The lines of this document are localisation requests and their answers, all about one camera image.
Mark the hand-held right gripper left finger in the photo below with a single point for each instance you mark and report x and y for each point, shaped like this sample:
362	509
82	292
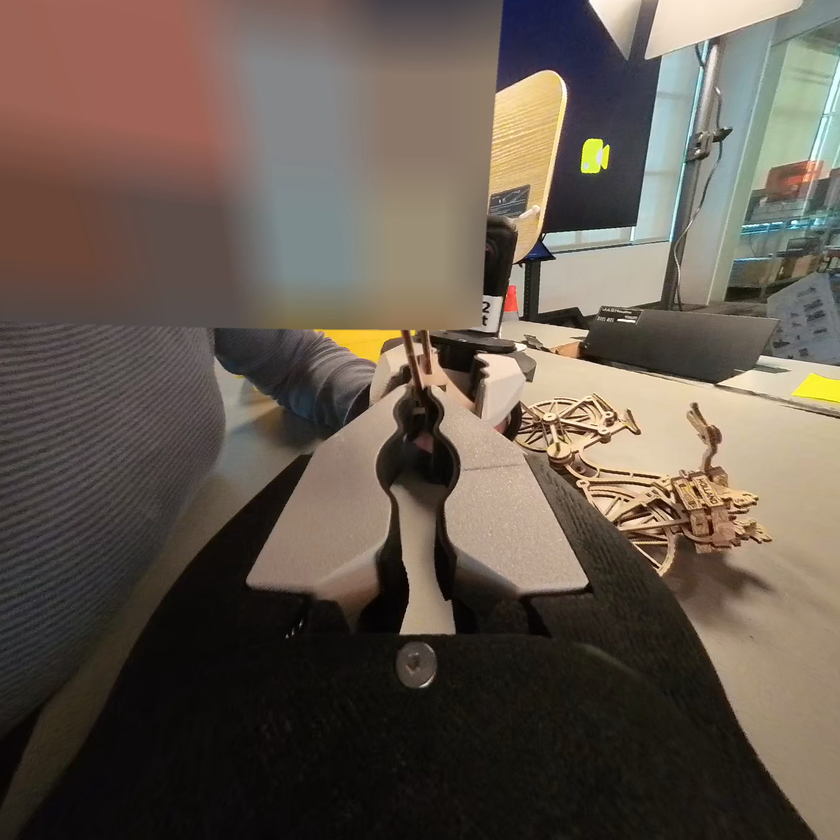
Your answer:
321	525

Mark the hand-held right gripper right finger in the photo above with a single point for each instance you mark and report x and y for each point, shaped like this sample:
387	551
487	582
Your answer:
518	531

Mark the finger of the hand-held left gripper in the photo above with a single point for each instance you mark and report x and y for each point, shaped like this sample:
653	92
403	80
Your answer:
502	387
388	380

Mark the wooden model stand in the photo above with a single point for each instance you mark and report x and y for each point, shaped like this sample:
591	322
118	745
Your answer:
420	367

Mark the person's left forearm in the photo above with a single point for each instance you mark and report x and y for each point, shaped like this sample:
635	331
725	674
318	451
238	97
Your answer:
295	374

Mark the flat wooden parts sheet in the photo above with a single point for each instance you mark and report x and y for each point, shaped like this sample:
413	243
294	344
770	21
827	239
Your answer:
558	344

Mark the wooden bicycle model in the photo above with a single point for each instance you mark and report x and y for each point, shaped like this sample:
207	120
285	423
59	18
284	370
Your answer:
630	492

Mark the printed parts sheet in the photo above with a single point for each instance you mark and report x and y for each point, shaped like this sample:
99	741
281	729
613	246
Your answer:
810	321

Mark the orange cone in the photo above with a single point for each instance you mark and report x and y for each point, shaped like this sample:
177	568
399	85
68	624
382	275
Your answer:
510	305

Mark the light wooden rounded board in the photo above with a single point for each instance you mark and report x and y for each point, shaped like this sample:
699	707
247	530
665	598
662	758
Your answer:
528	151

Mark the black flat case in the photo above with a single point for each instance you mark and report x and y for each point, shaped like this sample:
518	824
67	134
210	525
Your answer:
682	344

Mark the dark screen with yellow logo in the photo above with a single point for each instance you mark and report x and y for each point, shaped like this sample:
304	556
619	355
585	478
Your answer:
610	85

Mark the person's grey striped sweater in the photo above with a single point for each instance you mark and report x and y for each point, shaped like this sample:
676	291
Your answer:
98	492

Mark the grey metal stand pole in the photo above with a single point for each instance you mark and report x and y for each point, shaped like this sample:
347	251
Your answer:
702	98

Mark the background storage shelving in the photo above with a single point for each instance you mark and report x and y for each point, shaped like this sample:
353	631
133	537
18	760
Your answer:
787	229

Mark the white light panel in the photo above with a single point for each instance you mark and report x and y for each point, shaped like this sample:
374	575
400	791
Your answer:
689	19

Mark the yellow sticky note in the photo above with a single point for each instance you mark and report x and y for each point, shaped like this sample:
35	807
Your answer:
817	387

